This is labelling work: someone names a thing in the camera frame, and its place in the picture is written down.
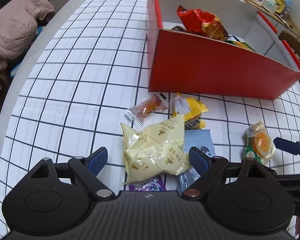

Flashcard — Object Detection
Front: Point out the green yellow snack packet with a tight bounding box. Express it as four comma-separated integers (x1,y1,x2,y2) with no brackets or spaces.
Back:
226,36,257,53

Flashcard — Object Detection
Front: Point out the blue white bag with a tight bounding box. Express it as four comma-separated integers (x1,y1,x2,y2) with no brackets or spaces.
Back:
10,62,23,77

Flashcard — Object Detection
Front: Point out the clear packet with orange candy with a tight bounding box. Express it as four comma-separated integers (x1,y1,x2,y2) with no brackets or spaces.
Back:
124,93,169,127

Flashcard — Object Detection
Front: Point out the pale teal tissue box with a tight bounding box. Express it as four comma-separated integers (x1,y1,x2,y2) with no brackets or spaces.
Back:
261,0,278,14

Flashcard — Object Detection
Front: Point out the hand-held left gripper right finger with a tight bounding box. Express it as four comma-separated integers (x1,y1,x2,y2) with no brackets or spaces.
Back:
181,147,277,201

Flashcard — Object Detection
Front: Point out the clear packet with orange cake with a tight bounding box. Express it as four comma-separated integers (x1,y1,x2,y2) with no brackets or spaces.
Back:
244,121,276,165

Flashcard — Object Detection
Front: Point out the light blue snack packet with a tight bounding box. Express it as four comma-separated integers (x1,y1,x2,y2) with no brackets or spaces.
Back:
176,127,215,193

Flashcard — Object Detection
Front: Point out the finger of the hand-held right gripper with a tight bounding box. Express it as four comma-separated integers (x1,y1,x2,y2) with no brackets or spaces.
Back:
273,137,300,155
276,172,300,188

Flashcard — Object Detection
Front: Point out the large orange red chips bag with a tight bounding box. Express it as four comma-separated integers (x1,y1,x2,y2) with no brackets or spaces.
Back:
177,6,228,42

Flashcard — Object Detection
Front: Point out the black white checked tablecloth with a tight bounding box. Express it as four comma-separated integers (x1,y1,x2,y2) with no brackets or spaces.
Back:
0,0,300,240

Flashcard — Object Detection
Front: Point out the pink puffer jacket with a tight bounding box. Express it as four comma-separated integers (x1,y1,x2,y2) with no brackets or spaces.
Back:
0,0,55,92

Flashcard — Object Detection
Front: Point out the purple snack packet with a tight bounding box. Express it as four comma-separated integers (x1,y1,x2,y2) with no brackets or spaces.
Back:
129,176,165,192

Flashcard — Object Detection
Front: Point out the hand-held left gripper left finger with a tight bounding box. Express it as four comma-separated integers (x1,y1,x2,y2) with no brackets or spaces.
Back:
30,147,115,202

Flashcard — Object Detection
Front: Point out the brown wooden chair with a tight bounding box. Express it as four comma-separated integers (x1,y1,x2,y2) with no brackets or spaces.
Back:
279,31,300,93

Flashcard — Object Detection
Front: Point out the white cabinet with wooden top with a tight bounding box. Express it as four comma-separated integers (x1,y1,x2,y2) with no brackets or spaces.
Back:
230,0,300,37

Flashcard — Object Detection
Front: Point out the pale yellow snack packet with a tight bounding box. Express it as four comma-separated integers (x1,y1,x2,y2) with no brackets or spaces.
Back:
120,114,192,184

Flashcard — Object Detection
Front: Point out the yellow case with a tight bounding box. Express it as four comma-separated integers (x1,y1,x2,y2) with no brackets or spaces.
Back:
274,0,289,14

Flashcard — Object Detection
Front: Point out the small yellow snack packet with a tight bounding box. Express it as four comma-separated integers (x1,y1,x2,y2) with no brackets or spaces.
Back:
172,92,208,130

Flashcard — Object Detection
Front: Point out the red cardboard box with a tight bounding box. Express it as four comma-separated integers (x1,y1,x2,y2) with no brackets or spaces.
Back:
147,0,300,100

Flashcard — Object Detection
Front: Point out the blue container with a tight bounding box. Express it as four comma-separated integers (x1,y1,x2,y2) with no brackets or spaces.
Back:
282,0,292,18

